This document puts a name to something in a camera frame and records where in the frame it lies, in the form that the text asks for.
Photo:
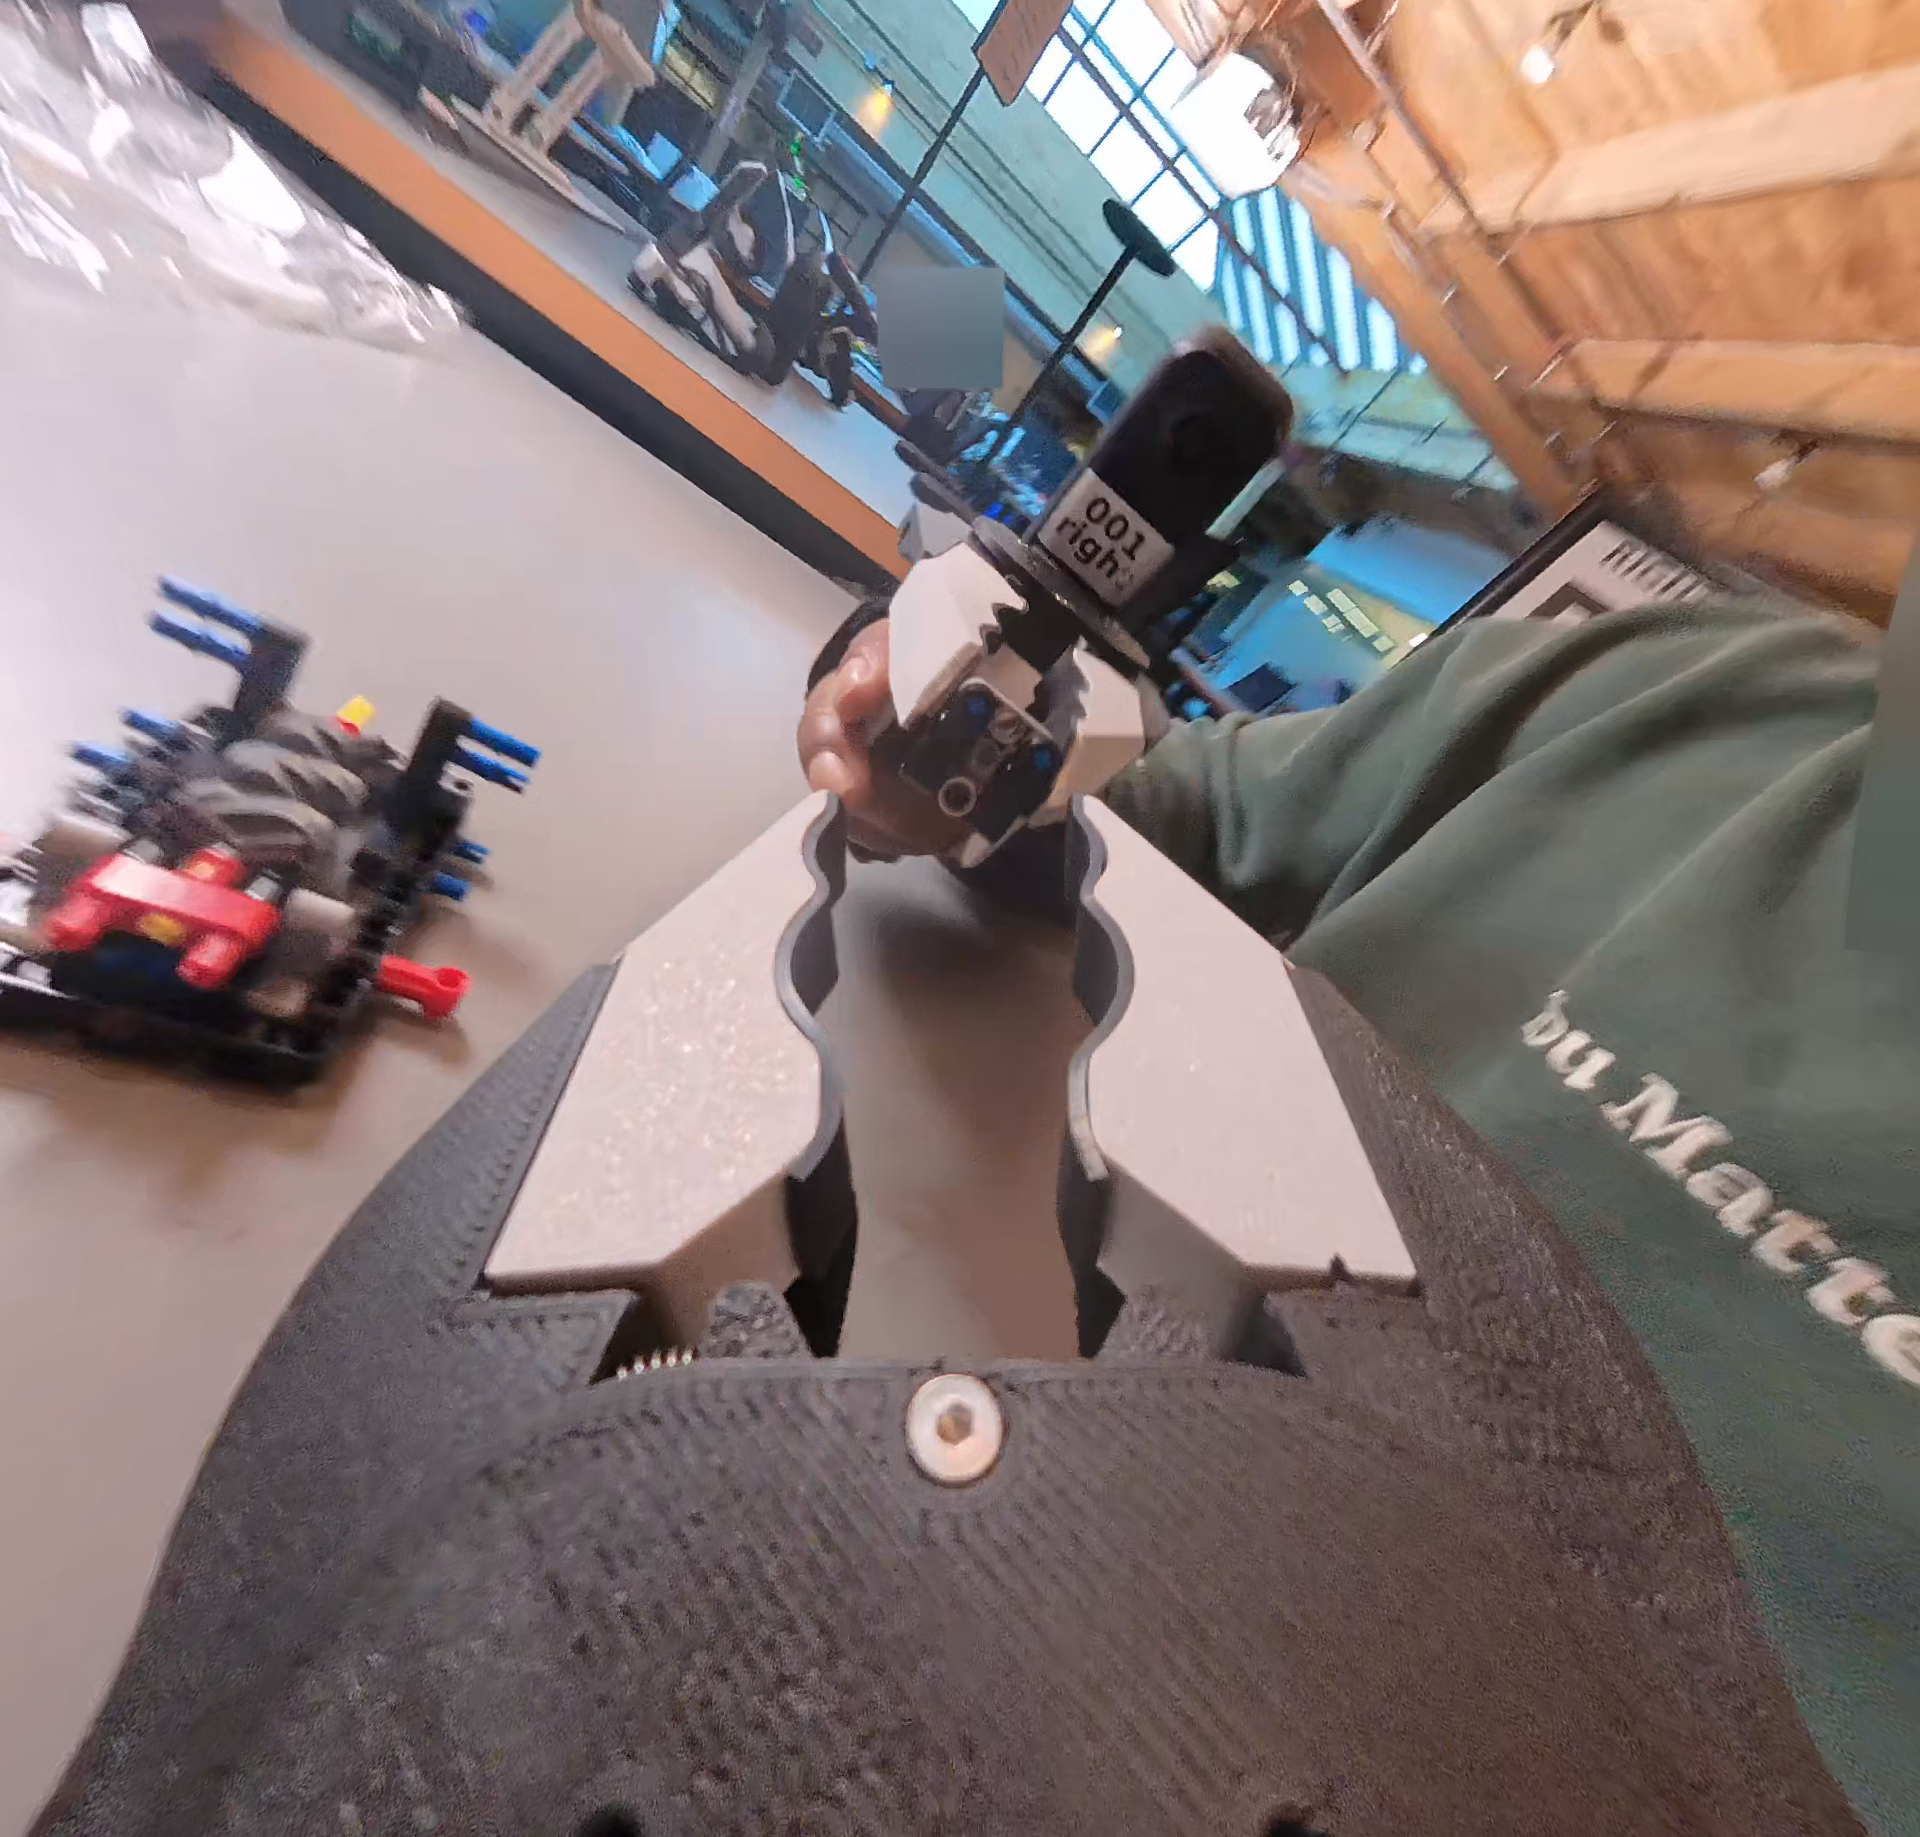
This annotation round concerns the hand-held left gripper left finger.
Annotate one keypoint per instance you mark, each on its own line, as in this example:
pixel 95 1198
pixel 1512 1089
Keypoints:
pixel 658 1119

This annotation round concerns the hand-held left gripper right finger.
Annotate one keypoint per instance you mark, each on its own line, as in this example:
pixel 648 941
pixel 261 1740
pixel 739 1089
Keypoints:
pixel 1244 1119

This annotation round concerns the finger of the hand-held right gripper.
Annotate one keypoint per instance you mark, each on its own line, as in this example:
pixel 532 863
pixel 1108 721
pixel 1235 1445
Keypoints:
pixel 941 639
pixel 1110 733

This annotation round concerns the lego engine assembly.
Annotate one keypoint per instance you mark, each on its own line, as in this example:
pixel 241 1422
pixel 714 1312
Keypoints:
pixel 258 848

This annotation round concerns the person's right hand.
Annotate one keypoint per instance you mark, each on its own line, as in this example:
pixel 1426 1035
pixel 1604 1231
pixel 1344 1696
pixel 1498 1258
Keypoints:
pixel 855 756

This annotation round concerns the black pole stand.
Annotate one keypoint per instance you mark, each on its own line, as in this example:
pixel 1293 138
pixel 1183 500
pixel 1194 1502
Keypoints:
pixel 1140 236

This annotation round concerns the white black legged robot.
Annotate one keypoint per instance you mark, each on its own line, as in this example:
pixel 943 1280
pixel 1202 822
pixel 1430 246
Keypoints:
pixel 751 262

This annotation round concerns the black-framed white sign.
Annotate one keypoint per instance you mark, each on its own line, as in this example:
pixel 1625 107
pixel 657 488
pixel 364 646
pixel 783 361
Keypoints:
pixel 1620 568

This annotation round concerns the brown sign on pole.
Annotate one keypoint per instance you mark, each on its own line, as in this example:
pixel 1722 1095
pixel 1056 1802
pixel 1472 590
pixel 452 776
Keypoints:
pixel 1024 14

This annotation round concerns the orange-edged table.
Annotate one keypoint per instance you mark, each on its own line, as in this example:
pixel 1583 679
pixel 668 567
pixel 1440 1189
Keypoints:
pixel 599 306

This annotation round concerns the person's green sweatshirt torso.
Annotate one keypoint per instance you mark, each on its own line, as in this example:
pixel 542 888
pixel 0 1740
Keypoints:
pixel 1650 1492

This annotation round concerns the pale wooden stand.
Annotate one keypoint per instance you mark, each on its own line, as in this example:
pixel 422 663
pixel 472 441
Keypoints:
pixel 585 52

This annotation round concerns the black box green lights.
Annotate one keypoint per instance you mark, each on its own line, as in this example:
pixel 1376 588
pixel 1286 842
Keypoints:
pixel 375 22

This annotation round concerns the clear plastic bag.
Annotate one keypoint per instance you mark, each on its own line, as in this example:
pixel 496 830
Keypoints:
pixel 150 173

